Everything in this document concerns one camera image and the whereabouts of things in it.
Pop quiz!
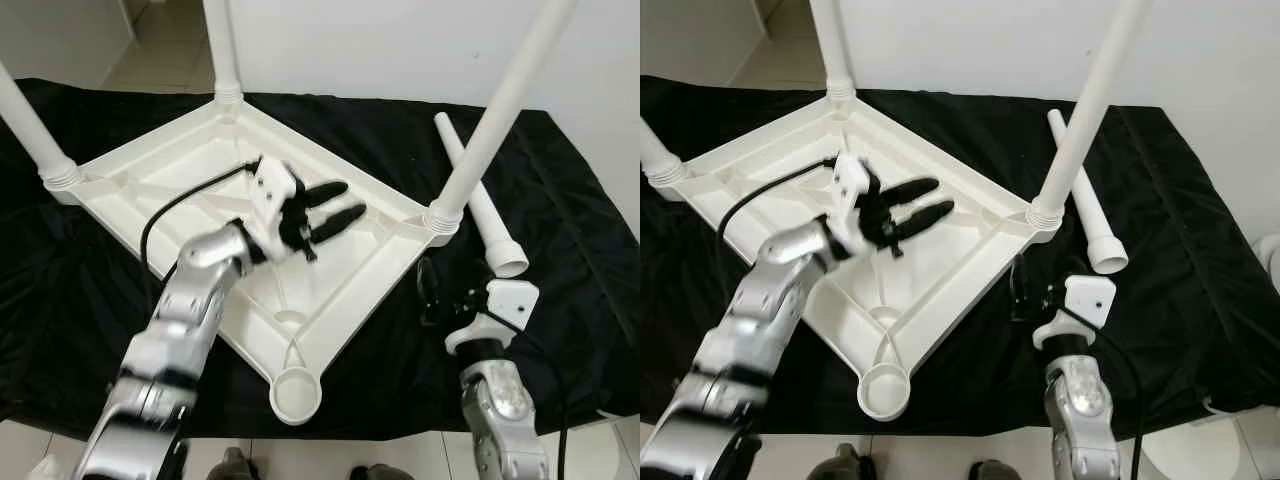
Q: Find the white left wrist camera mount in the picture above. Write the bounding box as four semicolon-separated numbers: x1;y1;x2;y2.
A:
250;158;301;241
832;155;873;236

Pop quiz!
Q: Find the grey robot left leg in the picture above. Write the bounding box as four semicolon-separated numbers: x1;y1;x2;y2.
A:
215;448;256;480
815;445;866;480

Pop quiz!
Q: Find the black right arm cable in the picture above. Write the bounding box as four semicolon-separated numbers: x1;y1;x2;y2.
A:
1070;305;1146;480
480;305;571;480

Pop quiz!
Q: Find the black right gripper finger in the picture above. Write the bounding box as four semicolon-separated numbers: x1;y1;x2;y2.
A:
417;255;442;326
1009;255;1032;323

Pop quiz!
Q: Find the white plastic children table top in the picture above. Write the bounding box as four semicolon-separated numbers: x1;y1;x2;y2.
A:
45;92;463;426
645;90;1063;423

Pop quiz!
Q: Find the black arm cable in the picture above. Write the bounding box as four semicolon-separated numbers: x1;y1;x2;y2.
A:
140;160;263;301
715;155;841;261
1070;305;1146;480
480;305;571;480

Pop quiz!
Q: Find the black cloth table cover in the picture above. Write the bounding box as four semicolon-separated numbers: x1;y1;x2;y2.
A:
0;78;640;441
640;75;1271;436

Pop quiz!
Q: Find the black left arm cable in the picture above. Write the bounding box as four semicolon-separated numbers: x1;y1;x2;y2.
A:
715;155;841;261
140;160;263;301

